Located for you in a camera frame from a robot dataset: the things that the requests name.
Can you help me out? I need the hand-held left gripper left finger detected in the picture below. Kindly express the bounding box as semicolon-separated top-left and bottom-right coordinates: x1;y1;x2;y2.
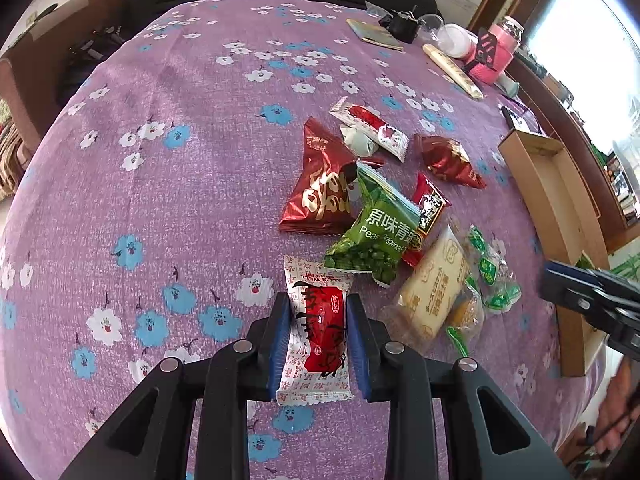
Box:
60;290;292;480

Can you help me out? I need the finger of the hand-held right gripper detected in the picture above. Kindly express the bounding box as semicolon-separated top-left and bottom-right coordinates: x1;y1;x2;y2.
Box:
540;270;640;322
546;259;640;294

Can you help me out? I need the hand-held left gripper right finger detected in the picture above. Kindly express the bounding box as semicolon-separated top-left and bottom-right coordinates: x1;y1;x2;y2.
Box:
346;293;573;480

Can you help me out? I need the white snack packet red label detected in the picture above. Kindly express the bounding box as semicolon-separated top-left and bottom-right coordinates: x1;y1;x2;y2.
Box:
276;254;355;407
329;96;410;163

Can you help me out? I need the cardboard box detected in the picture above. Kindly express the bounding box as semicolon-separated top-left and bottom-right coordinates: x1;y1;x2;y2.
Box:
497;130;611;378

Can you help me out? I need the clear bread packet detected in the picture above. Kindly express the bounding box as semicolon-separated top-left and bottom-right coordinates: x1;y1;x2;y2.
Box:
382;225;471;353

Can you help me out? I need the yellow cake packet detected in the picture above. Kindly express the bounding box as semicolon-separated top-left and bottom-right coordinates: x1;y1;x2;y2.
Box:
447;290;486;332

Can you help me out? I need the green pea snack packet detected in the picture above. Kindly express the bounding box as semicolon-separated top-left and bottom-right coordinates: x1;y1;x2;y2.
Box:
324;162;422;287

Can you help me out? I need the red black candy packet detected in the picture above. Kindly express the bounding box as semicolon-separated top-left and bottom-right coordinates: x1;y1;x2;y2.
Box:
402;172;452;268

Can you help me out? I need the dark red gold snack packet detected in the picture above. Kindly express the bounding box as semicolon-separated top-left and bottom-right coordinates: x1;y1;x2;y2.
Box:
278;116;386;236
414;134;487;190

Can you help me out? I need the person's right hand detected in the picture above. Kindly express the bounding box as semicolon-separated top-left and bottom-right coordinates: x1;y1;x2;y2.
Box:
596;359;640;457

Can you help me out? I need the black phone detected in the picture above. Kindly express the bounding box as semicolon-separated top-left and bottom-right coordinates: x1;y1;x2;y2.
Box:
501;105;532;132

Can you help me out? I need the wooden window cabinet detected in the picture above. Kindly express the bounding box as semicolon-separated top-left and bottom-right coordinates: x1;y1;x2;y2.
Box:
469;0;640;261

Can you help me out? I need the light green cloth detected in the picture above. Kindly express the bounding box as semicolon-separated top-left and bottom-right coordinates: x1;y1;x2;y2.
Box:
499;72;522;99

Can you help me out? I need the cream tube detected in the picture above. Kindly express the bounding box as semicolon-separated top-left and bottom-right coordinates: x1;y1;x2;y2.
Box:
422;43;485;101

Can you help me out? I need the pink sleeved bottle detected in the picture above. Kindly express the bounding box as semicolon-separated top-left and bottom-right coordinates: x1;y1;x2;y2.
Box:
467;15;524;86

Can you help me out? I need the black phone stand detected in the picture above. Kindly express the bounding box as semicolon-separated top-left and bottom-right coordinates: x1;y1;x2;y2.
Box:
462;27;504;74

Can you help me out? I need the white round container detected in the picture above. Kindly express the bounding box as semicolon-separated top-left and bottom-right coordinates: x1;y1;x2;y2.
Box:
437;23;479;59

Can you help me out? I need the black pouch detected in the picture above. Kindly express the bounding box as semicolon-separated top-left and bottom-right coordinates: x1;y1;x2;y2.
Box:
378;6;419;44

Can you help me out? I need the olive notebook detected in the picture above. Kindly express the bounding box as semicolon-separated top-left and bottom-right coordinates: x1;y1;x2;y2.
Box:
347;18;405;52

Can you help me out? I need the brown armchair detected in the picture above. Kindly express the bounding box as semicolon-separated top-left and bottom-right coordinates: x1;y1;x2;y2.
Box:
0;0;127;153

